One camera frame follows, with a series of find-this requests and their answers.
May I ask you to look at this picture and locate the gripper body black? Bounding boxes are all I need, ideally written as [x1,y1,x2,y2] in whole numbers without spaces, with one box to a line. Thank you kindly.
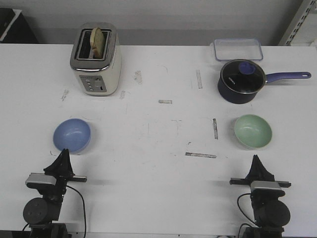
[43,169,87,191]
[229,178,291,190]

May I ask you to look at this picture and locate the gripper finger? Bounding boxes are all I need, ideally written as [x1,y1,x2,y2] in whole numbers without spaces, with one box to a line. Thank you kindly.
[245,155,257,179]
[44,149,66,174]
[256,155,275,181]
[65,149,74,175]

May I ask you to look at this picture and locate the blue bowl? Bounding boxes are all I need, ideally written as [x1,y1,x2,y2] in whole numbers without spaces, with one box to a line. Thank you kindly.
[53,119,91,154]

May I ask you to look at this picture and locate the green bowl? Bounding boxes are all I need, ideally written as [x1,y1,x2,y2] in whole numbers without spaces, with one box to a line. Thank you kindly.
[234,114,273,149]

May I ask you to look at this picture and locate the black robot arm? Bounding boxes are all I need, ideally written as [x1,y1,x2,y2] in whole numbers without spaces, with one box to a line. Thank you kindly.
[229,155,291,238]
[23,149,87,238]

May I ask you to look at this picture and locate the dark blue saucepan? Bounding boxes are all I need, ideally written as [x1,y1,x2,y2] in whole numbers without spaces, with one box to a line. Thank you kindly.
[217,71,312,104]

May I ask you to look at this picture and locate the glass pot lid blue knob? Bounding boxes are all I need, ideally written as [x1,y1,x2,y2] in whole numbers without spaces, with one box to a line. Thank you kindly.
[220,59,265,94]

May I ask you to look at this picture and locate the cream two-slot toaster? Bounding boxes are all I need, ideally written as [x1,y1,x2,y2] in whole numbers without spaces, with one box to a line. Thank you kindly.
[70,22,122,96]

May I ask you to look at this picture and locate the clear plastic food container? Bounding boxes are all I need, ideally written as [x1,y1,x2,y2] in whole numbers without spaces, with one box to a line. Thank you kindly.
[211,38,264,61]

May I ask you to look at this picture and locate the slice of toast bread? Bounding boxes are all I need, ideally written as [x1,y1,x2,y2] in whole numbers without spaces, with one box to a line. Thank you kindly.
[90,28,105,59]

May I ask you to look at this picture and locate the white metal shelf upright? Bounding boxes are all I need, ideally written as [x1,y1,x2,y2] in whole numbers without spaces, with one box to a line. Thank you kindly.
[278,0,317,46]

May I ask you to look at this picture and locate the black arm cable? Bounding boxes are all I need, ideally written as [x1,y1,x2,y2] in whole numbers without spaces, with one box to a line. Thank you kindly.
[237,193,258,238]
[21,185,87,238]

